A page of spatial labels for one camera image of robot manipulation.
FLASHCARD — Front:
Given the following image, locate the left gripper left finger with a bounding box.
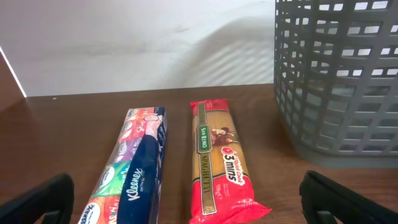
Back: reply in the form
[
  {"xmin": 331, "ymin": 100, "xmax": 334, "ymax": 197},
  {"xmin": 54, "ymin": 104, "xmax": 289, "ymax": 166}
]
[{"xmin": 1, "ymin": 173, "xmax": 75, "ymax": 224}]

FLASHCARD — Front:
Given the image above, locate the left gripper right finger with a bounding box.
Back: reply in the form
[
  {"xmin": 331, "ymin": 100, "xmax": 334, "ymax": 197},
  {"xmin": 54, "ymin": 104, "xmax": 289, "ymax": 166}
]
[{"xmin": 299, "ymin": 170, "xmax": 397, "ymax": 224}]

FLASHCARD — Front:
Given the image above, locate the Kleenex tissue multipack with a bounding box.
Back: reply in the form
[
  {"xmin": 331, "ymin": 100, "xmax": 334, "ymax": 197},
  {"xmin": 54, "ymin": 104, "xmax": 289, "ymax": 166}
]
[{"xmin": 78, "ymin": 107, "xmax": 167, "ymax": 224}]

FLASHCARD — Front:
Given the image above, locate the San Remo spaghetti packet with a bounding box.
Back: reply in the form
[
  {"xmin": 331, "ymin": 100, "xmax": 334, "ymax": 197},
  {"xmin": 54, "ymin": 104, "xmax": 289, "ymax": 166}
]
[{"xmin": 190, "ymin": 99, "xmax": 271, "ymax": 223}]

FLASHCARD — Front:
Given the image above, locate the grey plastic slotted basket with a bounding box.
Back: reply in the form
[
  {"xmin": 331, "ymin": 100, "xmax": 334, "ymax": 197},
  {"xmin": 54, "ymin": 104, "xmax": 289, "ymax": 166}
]
[{"xmin": 274, "ymin": 0, "xmax": 397, "ymax": 169}]

